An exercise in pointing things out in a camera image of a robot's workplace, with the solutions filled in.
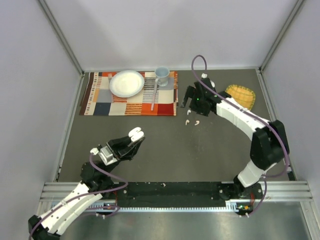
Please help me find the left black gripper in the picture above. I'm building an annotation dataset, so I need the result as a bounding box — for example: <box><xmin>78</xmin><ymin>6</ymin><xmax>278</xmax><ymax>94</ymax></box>
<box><xmin>102</xmin><ymin>131</ymin><xmax>145</xmax><ymax>176</ymax></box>

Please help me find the white earbud case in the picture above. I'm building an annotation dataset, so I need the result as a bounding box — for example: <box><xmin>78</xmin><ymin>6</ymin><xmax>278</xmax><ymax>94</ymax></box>
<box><xmin>128</xmin><ymin>127</ymin><xmax>145</xmax><ymax>143</ymax></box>

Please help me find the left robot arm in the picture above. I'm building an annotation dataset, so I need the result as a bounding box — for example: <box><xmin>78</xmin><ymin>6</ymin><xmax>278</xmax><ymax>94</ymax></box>
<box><xmin>28</xmin><ymin>127</ymin><xmax>145</xmax><ymax>240</ymax></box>

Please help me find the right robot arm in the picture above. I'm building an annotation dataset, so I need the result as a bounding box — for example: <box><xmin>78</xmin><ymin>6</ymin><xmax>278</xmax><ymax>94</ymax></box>
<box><xmin>181</xmin><ymin>76</ymin><xmax>290</xmax><ymax>200</ymax></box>

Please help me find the light blue cup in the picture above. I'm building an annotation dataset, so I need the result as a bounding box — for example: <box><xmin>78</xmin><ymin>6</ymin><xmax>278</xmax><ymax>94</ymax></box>
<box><xmin>154</xmin><ymin>66</ymin><xmax>170</xmax><ymax>87</ymax></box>

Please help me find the patchwork placemat cloth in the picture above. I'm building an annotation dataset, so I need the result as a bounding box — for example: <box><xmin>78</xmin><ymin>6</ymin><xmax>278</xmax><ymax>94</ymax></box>
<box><xmin>79</xmin><ymin>70</ymin><xmax>178</xmax><ymax>116</ymax></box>

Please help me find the yellow woven basket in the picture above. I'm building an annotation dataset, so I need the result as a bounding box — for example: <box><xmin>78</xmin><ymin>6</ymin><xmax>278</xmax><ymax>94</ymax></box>
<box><xmin>225</xmin><ymin>84</ymin><xmax>256</xmax><ymax>110</ymax></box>

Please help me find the white plate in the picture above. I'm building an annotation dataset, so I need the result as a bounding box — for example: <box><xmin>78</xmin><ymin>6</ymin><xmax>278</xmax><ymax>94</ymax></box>
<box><xmin>109</xmin><ymin>70</ymin><xmax>145</xmax><ymax>98</ymax></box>

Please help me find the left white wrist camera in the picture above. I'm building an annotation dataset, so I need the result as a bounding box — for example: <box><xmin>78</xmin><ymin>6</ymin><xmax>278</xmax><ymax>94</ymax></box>
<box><xmin>90</xmin><ymin>144</ymin><xmax>118</xmax><ymax>166</ymax></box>

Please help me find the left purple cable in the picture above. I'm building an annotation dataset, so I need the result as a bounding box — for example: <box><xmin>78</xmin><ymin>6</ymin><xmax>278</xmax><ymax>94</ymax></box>
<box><xmin>28</xmin><ymin>153</ymin><xmax>129</xmax><ymax>240</ymax></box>

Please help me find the purple cable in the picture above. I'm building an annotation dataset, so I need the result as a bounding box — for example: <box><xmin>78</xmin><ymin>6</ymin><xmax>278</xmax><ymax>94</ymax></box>
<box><xmin>191</xmin><ymin>54</ymin><xmax>290</xmax><ymax>218</ymax></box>
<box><xmin>28</xmin><ymin>153</ymin><xmax>129</xmax><ymax>240</ymax></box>

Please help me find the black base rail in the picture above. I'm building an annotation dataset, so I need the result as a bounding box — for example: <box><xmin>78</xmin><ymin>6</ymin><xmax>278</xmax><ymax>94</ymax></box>
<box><xmin>117</xmin><ymin>181</ymin><xmax>263</xmax><ymax>208</ymax></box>

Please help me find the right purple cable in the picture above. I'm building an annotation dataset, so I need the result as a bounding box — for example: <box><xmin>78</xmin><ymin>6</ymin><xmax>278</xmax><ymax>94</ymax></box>
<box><xmin>191</xmin><ymin>54</ymin><xmax>290</xmax><ymax>218</ymax></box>

